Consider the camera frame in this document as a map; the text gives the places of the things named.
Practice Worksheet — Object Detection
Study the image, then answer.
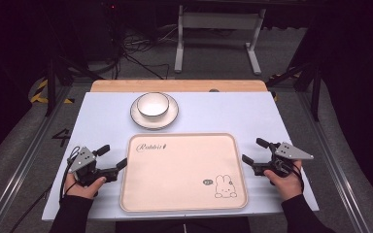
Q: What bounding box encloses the black equipment rack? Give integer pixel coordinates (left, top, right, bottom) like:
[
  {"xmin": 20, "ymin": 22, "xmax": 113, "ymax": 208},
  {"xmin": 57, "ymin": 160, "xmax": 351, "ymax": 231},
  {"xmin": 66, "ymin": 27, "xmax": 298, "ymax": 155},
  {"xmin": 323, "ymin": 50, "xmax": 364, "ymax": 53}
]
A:
[{"xmin": 85, "ymin": 0, "xmax": 129, "ymax": 64}]

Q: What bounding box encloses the yellow black hazard tape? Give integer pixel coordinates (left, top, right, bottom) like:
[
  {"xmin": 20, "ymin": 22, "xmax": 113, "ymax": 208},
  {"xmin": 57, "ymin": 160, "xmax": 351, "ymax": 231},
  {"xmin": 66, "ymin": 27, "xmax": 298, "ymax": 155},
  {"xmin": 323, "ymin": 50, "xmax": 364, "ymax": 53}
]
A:
[{"xmin": 28, "ymin": 79, "xmax": 76, "ymax": 105}]

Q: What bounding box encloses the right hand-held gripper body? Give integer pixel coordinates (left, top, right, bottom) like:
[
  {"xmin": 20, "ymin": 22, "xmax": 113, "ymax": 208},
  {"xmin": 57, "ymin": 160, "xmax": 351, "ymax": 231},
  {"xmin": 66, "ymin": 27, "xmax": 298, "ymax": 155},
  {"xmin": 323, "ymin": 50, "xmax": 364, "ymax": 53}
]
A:
[{"xmin": 252, "ymin": 141, "xmax": 315, "ymax": 179}]

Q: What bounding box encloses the aluminium floor rail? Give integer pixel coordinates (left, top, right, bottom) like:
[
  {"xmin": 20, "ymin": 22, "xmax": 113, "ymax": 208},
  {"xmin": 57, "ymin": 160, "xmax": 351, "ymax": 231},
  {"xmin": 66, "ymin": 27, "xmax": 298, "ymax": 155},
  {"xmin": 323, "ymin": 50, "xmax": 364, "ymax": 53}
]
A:
[
  {"xmin": 295, "ymin": 91, "xmax": 373, "ymax": 233},
  {"xmin": 0, "ymin": 86, "xmax": 73, "ymax": 233}
]

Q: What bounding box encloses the white dark-rimmed plate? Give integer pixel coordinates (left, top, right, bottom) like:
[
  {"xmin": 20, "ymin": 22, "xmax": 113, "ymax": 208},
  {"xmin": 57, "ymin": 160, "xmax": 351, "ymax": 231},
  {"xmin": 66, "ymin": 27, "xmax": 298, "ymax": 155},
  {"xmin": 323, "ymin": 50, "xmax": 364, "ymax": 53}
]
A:
[{"xmin": 129, "ymin": 92, "xmax": 180, "ymax": 131}]

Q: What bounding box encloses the person's dark torso clothing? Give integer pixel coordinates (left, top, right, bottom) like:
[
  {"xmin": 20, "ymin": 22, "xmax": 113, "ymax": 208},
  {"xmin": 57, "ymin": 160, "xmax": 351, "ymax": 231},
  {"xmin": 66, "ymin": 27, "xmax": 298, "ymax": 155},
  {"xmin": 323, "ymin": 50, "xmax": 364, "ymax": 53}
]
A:
[{"xmin": 115, "ymin": 216, "xmax": 253, "ymax": 233}]

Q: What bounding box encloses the white metal stand frame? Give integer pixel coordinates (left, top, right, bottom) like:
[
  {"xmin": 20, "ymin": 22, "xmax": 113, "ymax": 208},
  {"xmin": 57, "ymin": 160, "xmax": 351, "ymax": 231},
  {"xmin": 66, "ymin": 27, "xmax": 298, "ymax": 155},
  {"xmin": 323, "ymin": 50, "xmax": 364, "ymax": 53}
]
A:
[{"xmin": 174, "ymin": 4, "xmax": 267, "ymax": 76}]

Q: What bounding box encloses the white dark-rimmed bowl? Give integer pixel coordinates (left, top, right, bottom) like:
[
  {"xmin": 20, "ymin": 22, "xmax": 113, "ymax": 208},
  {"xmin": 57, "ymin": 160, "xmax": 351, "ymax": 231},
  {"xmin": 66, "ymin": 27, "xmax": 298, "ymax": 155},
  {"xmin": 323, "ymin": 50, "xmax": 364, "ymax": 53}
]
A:
[{"xmin": 136, "ymin": 91, "xmax": 170, "ymax": 118}]

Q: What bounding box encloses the black tripod stand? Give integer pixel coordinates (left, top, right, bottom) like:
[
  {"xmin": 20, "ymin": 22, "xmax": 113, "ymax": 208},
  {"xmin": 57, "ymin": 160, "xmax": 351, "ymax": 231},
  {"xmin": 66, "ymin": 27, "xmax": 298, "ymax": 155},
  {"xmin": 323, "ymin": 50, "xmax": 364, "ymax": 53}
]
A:
[
  {"xmin": 265, "ymin": 61, "xmax": 322, "ymax": 122},
  {"xmin": 43, "ymin": 52, "xmax": 105, "ymax": 117}
]

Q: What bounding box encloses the person's right hand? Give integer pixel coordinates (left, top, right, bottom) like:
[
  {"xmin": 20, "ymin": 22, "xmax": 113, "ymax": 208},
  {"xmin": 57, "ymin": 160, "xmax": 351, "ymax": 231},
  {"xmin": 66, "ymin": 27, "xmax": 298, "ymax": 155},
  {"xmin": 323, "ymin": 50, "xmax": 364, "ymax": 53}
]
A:
[{"xmin": 263, "ymin": 159, "xmax": 304, "ymax": 203}]

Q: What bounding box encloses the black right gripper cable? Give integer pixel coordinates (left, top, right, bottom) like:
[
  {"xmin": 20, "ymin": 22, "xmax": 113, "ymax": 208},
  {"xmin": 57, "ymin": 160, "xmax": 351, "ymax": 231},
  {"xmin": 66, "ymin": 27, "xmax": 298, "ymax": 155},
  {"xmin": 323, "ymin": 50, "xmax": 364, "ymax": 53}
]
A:
[{"xmin": 290, "ymin": 161, "xmax": 306, "ymax": 196}]

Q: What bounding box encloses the person's left hand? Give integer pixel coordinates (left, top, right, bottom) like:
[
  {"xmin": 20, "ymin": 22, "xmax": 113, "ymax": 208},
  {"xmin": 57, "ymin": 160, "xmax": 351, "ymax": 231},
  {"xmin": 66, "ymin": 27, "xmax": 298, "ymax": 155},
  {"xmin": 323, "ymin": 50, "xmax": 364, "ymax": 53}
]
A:
[{"xmin": 63, "ymin": 171, "xmax": 107, "ymax": 200}]

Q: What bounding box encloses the white table cover board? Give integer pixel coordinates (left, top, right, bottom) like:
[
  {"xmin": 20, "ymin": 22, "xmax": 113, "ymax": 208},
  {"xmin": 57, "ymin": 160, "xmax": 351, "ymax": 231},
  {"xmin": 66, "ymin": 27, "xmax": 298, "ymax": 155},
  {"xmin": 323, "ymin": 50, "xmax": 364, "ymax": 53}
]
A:
[{"xmin": 41, "ymin": 91, "xmax": 320, "ymax": 221}]

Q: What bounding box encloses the wooden table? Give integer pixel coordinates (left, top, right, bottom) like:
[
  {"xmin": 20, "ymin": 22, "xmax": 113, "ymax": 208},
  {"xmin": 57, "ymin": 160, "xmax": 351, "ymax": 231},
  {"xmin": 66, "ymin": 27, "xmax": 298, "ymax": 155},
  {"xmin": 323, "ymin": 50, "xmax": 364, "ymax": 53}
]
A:
[{"xmin": 90, "ymin": 79, "xmax": 269, "ymax": 93}]

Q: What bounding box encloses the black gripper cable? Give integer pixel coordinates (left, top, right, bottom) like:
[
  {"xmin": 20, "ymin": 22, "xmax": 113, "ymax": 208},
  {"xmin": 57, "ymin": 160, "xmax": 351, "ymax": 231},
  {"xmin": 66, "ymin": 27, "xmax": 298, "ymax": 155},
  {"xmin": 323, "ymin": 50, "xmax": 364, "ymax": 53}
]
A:
[
  {"xmin": 290, "ymin": 161, "xmax": 306, "ymax": 196},
  {"xmin": 58, "ymin": 146, "xmax": 82, "ymax": 204}
]

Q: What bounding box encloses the black floor cable bundle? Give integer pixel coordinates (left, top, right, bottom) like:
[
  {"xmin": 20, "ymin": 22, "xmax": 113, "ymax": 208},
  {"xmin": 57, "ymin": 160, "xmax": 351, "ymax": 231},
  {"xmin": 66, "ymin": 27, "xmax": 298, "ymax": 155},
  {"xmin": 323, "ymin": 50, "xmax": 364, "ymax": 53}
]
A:
[{"xmin": 111, "ymin": 23, "xmax": 183, "ymax": 81}]

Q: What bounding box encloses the beige rabbit print tray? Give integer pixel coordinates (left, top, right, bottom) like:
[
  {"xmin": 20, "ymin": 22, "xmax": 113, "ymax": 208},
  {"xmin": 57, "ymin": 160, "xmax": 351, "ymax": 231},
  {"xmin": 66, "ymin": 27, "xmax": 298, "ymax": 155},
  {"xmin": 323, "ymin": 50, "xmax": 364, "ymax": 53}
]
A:
[{"xmin": 119, "ymin": 132, "xmax": 249, "ymax": 213}]

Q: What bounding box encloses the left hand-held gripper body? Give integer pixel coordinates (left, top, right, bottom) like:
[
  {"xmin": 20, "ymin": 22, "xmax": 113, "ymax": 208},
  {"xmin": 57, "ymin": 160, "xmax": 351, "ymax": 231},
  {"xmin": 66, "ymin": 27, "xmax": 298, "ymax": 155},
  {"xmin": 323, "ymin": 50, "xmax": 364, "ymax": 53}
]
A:
[{"xmin": 67, "ymin": 146, "xmax": 119, "ymax": 188}]

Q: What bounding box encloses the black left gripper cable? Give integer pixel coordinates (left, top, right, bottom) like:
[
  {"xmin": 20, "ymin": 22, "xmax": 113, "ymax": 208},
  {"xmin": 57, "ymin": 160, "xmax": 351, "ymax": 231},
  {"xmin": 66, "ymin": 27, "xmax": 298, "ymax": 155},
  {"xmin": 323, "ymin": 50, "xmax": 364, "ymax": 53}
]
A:
[{"xmin": 58, "ymin": 146, "xmax": 82, "ymax": 204}]

